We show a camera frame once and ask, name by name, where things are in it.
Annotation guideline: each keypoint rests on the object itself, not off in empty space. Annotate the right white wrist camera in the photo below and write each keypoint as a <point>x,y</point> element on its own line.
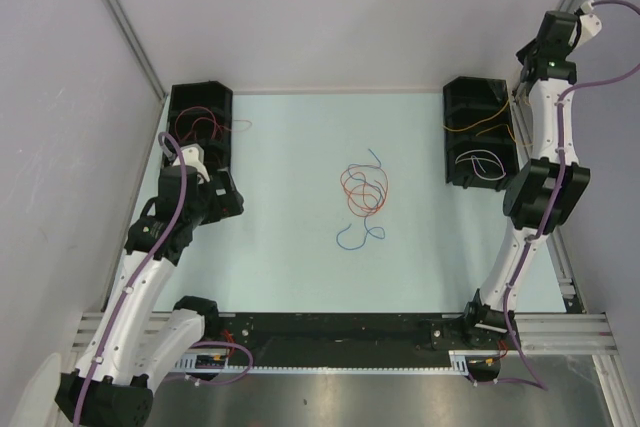
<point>590,24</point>

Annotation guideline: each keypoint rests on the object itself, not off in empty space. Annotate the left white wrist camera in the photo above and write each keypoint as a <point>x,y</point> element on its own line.
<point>192,156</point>

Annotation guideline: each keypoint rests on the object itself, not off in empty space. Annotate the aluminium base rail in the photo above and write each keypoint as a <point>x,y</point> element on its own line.
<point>539,333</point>

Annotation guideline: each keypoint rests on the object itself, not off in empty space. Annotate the right black compartment bin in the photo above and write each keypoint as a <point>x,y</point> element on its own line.
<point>479,144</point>

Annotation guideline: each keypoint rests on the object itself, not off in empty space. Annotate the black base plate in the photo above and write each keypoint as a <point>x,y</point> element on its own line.
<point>356,338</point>

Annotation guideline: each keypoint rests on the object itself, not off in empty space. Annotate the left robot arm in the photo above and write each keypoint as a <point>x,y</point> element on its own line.
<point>114,381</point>

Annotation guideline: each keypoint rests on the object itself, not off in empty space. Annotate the grey slotted cable duct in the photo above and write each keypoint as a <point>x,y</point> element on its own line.
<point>193,364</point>

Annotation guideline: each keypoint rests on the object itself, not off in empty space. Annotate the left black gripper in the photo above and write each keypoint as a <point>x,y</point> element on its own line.
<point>225,204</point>

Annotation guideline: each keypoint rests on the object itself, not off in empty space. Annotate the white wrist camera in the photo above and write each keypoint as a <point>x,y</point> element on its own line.
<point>590,24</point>
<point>192,156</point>

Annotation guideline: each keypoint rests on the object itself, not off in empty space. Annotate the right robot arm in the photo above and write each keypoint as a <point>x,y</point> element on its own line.
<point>547,188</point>

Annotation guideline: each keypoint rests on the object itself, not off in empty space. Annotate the black compartment bin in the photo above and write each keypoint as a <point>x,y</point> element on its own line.
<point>479,144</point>
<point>201,113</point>

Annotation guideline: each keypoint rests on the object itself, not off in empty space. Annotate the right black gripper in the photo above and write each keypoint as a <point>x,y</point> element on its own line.
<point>524,54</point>

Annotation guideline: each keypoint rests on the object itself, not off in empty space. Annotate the left black compartment bin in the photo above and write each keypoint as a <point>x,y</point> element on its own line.
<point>201,113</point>

